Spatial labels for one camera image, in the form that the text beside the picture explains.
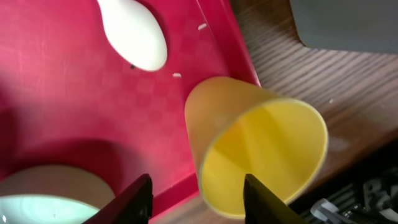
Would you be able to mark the green bowl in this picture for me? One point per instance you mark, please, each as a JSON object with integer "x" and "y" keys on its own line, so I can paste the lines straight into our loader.
{"x": 53, "y": 194}

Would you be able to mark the yellow plastic cup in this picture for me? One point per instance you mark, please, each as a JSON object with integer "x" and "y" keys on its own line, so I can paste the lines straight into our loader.
{"x": 236, "y": 128}

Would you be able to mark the white plastic spoon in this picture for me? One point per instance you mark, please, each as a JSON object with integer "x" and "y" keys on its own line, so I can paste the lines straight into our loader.
{"x": 134, "y": 33}

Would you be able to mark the grey dishwasher rack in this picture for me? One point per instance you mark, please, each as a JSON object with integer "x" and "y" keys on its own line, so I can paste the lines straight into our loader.
{"x": 352, "y": 25}

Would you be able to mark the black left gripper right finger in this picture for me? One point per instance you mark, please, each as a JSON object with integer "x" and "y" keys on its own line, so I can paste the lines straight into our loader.
{"x": 263, "y": 207}

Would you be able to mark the red plastic tray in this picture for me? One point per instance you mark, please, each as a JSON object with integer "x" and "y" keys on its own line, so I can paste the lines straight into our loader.
{"x": 67, "y": 97}

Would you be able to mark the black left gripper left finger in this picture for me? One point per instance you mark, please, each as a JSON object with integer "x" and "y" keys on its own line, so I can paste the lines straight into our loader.
{"x": 133, "y": 206}

